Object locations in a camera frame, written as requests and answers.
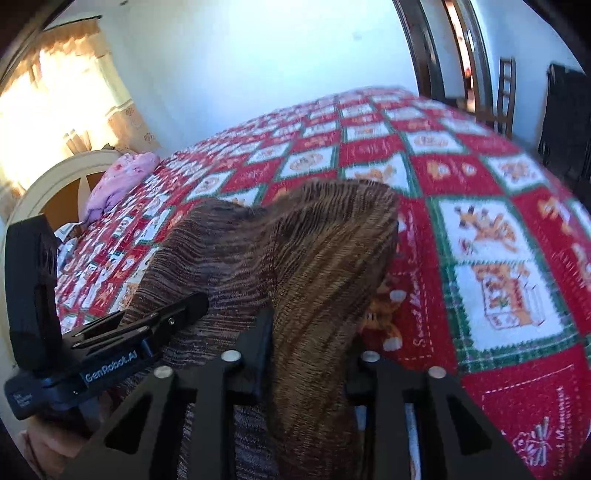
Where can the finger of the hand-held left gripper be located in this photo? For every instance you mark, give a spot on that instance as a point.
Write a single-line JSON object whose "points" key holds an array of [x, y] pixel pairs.
{"points": [[152, 318]]}

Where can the red printed blanket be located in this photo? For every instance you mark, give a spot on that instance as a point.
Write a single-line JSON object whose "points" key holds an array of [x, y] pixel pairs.
{"points": [[485, 184]]}

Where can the dark wooden door frame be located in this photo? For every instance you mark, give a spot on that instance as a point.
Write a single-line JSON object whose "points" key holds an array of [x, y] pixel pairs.
{"points": [[415, 46]]}

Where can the wooden chair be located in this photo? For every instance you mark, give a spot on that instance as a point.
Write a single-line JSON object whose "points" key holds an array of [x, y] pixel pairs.
{"points": [[508, 92]]}

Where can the pink quilt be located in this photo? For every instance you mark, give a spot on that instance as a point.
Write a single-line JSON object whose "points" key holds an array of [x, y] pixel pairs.
{"points": [[124, 180]]}

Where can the brown knitted sweater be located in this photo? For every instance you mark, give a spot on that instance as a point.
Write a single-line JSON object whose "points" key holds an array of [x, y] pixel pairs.
{"points": [[314, 258]]}

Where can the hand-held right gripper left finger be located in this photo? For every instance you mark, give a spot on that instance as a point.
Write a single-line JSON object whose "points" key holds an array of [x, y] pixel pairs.
{"points": [[217, 397]]}

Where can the yellow floral curtain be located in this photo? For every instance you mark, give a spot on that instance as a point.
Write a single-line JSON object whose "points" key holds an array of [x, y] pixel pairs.
{"points": [[55, 92]]}

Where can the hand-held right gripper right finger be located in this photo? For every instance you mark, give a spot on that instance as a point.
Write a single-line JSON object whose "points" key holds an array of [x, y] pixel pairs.
{"points": [[392, 397]]}

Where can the black hanging garment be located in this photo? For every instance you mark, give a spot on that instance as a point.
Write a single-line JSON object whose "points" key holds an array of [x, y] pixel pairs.
{"points": [[563, 115]]}

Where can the dotted patterned pillow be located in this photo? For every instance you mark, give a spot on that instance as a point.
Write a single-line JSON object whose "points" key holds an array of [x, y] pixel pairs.
{"points": [[69, 236]]}

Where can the person's left hand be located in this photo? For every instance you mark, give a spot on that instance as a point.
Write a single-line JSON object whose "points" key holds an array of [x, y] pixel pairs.
{"points": [[46, 447]]}

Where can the cream wooden headboard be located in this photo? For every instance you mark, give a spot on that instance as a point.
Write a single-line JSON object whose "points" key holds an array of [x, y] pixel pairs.
{"points": [[55, 175]]}

